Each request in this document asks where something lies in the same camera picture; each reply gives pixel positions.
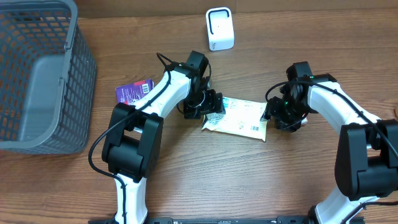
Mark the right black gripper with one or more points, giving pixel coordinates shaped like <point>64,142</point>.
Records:
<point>272,110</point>

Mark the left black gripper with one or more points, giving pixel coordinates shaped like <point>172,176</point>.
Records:
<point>214,104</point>

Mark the white floral pouch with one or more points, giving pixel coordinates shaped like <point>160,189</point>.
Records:
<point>242,118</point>

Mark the purple red soft package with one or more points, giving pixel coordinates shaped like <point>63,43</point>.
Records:
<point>130,93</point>

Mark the small orange tissue pack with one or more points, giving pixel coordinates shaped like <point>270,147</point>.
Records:
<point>304,121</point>

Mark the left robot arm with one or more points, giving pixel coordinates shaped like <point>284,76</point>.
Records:
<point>132,143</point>

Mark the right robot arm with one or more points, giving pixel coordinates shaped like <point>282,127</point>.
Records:
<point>366,158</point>

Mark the white barcode scanner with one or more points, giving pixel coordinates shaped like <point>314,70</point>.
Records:
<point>219,24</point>

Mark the grey plastic mesh basket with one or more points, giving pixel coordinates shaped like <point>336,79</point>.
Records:
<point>48,77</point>

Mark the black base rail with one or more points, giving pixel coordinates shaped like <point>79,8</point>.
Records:
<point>224,221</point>

